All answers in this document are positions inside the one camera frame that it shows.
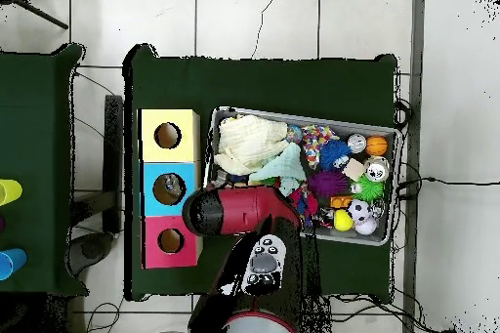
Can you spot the dark green table cloth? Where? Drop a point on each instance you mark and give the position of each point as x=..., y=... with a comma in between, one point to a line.
x=273, y=91

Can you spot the orange toy basketball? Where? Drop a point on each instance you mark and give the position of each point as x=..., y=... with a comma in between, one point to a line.
x=376, y=145

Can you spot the blue spiky toy with eyes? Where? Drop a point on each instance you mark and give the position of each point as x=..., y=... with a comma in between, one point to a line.
x=334, y=153

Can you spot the green spiky toy with eyes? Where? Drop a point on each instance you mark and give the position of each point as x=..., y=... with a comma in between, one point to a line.
x=369, y=189

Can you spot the purple spiky ball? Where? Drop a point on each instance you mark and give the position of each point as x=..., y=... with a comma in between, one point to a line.
x=327, y=183

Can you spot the black tripod leg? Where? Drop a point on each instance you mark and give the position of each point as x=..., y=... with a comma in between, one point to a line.
x=39, y=12

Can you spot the yellow plastic cup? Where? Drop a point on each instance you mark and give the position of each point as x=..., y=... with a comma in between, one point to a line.
x=9, y=191

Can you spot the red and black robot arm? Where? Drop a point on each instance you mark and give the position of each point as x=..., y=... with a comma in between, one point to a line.
x=242, y=210

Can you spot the blue plastic cup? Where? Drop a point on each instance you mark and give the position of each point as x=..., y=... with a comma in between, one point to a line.
x=11, y=263

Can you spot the wooden box with three holes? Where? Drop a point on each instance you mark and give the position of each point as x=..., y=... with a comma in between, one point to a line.
x=183, y=145

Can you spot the colourful dotted cloth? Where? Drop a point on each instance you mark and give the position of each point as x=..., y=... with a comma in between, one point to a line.
x=314, y=139

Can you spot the cream yellow waffle cloth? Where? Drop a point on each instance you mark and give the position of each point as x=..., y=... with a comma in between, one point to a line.
x=250, y=139

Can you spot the crushed clear plastic bottle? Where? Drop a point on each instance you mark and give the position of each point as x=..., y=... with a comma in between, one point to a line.
x=171, y=186

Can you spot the green cloth side table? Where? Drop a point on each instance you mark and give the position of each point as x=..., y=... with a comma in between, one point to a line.
x=35, y=133

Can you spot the mint green waffle cloth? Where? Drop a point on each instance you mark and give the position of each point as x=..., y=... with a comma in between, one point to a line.
x=285, y=165

